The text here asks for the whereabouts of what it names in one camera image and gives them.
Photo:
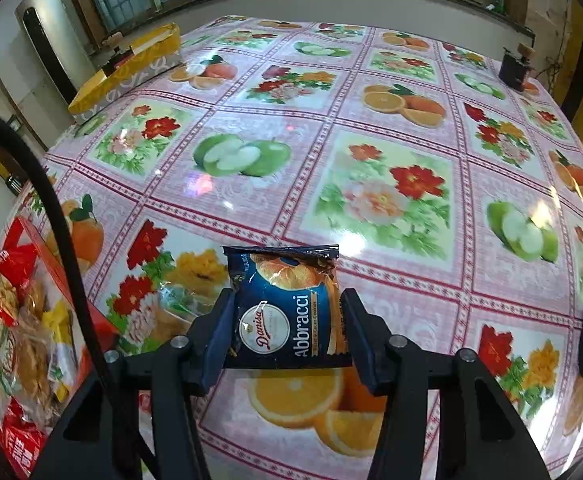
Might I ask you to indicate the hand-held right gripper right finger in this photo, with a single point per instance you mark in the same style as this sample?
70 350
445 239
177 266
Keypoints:
361 350

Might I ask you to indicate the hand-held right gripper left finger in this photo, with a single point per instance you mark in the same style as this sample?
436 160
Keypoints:
216 345

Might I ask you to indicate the blue orange snack packet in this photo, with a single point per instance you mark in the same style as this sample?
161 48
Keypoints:
281 320

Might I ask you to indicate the red-rimmed white tray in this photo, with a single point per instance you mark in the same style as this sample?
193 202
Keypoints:
99 317

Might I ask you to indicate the red snack packet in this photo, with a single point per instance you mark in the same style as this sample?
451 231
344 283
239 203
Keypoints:
6 270

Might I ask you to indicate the clear wrapped snack packet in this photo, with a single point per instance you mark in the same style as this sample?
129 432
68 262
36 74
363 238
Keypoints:
181 305

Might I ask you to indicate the yellow snack packet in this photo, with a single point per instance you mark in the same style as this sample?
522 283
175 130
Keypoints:
59 330

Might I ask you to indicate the clear bag of cookies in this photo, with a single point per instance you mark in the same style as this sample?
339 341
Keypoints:
26 360

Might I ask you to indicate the red printed snack bag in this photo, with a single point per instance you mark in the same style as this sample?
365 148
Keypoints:
19 445

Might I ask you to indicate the floral fruit print tablecloth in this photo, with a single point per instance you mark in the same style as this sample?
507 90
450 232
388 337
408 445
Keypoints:
321 110

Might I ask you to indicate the yellow patterned box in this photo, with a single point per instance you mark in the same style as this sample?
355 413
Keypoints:
121 80

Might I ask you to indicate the small black device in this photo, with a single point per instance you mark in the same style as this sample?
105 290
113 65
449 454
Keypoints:
515 70

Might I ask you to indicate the white standing air conditioner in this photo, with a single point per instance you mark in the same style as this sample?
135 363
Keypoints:
56 20

